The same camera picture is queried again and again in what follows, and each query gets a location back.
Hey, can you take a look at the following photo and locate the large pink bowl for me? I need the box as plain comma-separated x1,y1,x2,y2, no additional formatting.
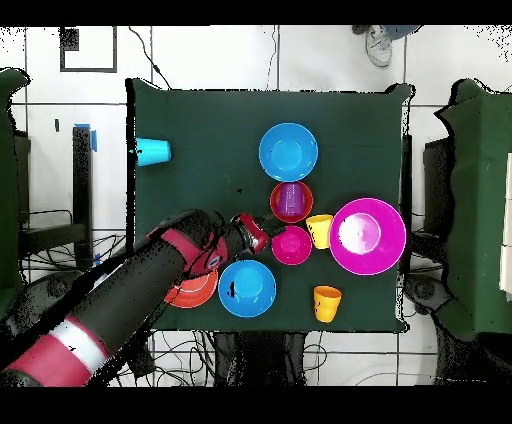
328,197,408,276

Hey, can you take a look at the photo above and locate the dark green table cloth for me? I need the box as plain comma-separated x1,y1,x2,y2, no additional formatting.
125,77,413,335

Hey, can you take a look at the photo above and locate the light blue cup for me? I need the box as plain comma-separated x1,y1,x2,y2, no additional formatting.
134,137,172,168

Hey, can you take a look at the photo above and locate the small orange bowl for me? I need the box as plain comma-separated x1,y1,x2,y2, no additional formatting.
269,180,314,224

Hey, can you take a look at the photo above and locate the black stand frame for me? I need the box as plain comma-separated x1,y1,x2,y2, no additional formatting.
17,125,95,269

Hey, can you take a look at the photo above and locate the tangle of black cables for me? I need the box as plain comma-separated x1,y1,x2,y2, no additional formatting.
23,231,217,387

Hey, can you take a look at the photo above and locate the blue tape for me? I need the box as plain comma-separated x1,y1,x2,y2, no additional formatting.
74,122,98,153

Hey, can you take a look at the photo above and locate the large orange bowl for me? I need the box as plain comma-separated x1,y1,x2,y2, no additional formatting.
164,269,220,310

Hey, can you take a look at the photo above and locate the purple cup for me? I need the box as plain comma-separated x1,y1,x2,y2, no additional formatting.
278,182,304,216

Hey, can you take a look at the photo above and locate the green cloth covered table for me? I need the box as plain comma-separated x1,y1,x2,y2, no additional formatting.
434,78,512,335
0,67,31,317

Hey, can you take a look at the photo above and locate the black power adapter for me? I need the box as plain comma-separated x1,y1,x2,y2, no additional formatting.
127,339,156,379

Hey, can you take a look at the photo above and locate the black square frame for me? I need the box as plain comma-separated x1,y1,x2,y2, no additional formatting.
58,26,118,74

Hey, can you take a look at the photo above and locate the black stand post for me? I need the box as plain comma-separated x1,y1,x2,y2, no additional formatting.
400,134,413,277

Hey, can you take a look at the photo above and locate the black floor cable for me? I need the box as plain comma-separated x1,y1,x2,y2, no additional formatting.
127,26,173,90

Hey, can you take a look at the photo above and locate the blue bowl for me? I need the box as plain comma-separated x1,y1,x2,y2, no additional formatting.
217,259,278,319
258,122,320,183

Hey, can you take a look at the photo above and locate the black pedestal leg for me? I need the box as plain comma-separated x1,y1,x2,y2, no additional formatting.
402,273,452,318
7,270,87,333

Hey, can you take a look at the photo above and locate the yellow cup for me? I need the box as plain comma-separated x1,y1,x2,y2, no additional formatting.
305,214,334,251

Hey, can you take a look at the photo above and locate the person's leg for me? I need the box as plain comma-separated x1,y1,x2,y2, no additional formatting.
383,25,422,42

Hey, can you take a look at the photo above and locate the white panel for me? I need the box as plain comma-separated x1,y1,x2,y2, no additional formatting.
499,151,512,302

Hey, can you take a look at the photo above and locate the small crimson bowl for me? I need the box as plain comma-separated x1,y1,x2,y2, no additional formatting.
271,224,313,266

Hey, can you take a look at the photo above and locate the orange cup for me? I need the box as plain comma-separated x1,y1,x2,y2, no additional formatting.
312,285,343,324

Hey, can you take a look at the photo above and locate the black cabinet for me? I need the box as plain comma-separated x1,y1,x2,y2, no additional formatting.
422,137,455,241

